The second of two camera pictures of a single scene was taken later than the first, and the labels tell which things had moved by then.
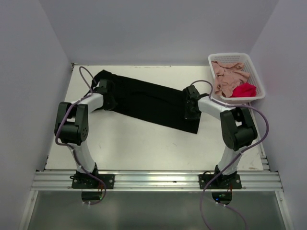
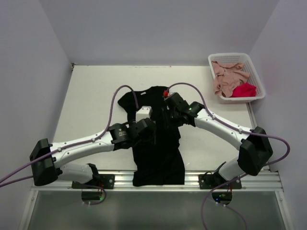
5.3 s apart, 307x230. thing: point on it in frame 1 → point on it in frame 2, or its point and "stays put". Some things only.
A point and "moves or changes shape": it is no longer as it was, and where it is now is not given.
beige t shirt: x=228 y=76 stays put
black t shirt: x=162 y=104 moves or changes shape
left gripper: x=112 y=105 → x=149 y=139
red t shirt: x=245 y=89 stays put
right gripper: x=188 y=116 → x=168 y=123
